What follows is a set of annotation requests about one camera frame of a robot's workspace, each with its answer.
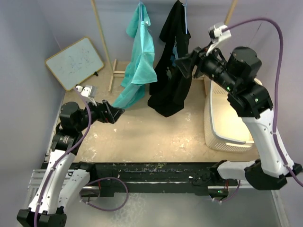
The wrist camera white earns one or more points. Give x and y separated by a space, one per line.
219 34
88 93

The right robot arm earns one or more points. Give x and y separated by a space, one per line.
253 104

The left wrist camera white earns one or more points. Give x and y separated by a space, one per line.
88 93

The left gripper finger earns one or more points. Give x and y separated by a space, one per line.
112 111
109 118

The small whiteboard wooden frame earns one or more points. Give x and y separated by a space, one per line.
76 63

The white laundry basket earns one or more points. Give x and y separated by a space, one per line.
224 130

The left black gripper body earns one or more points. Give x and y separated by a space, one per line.
96 114

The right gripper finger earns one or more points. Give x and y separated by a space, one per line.
188 61
190 72

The teal t shirt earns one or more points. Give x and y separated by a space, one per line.
139 71

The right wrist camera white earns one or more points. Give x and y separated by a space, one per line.
219 34

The blue hanger of black shirt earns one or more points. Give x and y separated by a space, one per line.
185 16

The black t shirt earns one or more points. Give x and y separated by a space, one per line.
169 92

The blue hanger of teal shirt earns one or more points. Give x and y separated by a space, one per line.
143 14

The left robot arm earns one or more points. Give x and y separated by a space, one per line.
55 194

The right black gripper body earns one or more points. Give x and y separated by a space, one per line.
213 65

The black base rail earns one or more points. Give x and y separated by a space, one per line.
171 177

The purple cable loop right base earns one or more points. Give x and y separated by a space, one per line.
228 197

